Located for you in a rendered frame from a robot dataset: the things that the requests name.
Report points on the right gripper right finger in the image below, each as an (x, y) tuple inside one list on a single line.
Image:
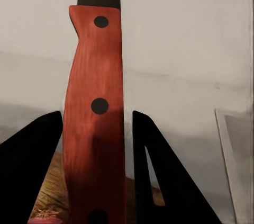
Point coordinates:
[(185, 204)]

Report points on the cutting board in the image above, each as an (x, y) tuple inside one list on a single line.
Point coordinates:
[(53, 193)]

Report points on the vidalia onion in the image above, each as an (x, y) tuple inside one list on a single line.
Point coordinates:
[(45, 218)]

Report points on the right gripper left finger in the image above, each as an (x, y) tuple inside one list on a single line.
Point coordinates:
[(24, 161)]

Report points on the drop in sink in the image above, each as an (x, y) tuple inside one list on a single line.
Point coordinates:
[(236, 132)]

